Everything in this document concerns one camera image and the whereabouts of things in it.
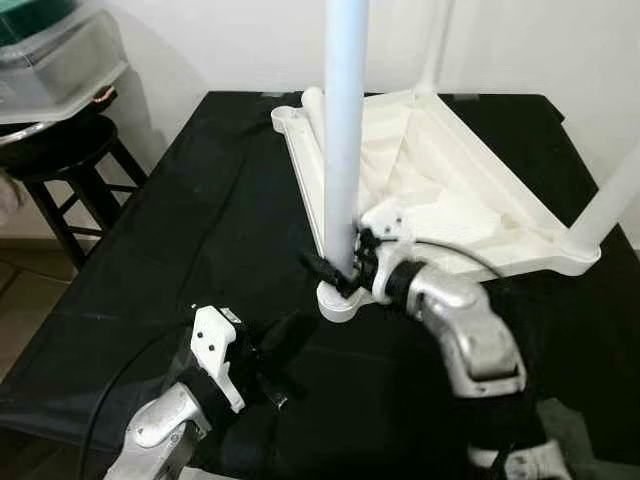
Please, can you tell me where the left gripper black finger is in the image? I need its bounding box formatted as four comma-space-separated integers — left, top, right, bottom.
262, 310, 321, 376

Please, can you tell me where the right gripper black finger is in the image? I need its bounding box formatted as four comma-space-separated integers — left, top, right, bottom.
300, 250, 351, 296

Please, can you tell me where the white plastic table leg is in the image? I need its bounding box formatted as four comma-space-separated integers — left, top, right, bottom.
562, 140, 640, 263
322, 0, 373, 281
298, 86, 329, 151
415, 0, 456, 96

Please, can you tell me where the white plastic table top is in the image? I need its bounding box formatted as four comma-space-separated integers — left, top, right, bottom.
270, 88, 601, 323

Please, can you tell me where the black tablecloth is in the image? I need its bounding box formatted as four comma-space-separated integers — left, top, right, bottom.
0, 90, 640, 471

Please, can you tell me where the black round stool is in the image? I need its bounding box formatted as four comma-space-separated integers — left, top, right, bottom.
5, 110, 149, 269

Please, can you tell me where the black wok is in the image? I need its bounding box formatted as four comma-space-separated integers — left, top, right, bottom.
0, 85, 119, 143

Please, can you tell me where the clear box with green lid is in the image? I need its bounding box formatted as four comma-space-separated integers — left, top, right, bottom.
0, 0, 129, 126

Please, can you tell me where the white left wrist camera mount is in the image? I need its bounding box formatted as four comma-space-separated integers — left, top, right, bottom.
190, 305, 246, 413

